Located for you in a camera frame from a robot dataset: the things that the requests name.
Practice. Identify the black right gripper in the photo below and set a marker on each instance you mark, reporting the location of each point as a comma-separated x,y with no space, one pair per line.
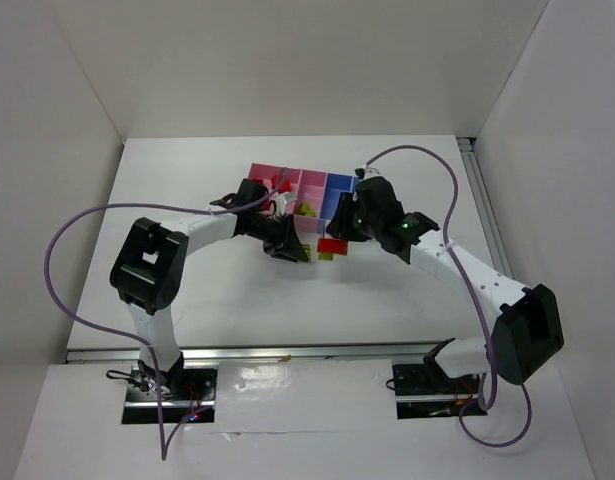
347,218

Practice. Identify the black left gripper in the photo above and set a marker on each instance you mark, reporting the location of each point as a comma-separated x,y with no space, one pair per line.
285,240

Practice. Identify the green lego brick with studs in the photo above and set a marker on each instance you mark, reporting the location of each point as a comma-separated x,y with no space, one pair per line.
302,209

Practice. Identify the large red lego brick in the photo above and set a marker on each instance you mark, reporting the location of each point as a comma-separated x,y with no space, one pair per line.
332,246

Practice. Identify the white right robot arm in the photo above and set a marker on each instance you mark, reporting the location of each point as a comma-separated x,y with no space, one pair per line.
523,328

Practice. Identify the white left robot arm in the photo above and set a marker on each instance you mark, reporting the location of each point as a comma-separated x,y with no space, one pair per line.
148,271

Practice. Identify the dark blue container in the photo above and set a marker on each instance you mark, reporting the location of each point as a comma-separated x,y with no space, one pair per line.
336,184

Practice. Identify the small pink container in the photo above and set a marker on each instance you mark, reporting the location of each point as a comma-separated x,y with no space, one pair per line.
310,189

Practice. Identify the aluminium side rail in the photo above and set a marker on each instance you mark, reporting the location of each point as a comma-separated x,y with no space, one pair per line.
492,225

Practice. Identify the aluminium front rail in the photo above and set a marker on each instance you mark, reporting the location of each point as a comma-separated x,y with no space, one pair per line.
401,352

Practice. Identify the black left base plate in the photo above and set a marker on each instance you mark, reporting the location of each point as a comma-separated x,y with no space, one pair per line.
194,397

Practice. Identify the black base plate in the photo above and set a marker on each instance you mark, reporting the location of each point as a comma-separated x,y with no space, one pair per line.
424,392
194,397

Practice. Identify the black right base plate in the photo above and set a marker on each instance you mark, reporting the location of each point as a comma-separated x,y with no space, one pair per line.
424,392

